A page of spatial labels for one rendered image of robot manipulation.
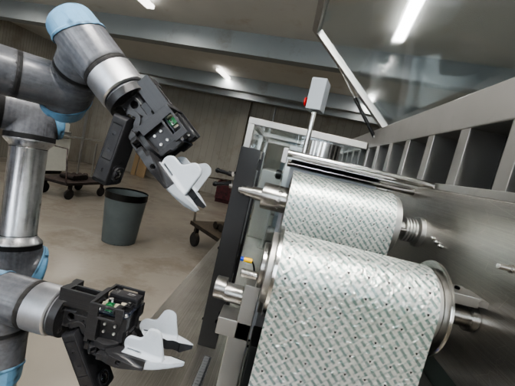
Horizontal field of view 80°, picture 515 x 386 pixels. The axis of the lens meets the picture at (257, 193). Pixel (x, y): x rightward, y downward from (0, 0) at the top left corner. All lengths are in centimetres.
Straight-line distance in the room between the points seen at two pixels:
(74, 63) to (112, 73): 7
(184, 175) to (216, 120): 953
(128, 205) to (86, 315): 346
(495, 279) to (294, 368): 33
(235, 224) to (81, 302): 39
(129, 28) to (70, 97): 557
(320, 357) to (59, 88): 59
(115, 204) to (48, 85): 345
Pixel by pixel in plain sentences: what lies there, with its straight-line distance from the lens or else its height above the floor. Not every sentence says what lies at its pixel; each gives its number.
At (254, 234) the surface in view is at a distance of 151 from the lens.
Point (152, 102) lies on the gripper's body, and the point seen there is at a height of 147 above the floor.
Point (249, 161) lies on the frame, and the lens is 77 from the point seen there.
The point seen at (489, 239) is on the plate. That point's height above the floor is 138.
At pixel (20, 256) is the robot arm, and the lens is 102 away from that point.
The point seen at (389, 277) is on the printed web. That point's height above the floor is 129.
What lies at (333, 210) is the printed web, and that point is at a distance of 69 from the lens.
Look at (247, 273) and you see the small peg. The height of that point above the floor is 124.
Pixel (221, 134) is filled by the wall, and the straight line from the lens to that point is 987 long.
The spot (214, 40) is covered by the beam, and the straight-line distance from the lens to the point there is 536.
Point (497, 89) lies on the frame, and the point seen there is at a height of 164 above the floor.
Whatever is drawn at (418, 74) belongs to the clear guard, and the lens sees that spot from 100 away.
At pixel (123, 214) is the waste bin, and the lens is 404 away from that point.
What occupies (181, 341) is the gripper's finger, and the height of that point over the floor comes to 110.
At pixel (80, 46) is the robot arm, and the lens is 56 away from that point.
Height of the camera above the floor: 142
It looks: 6 degrees down
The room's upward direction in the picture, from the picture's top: 13 degrees clockwise
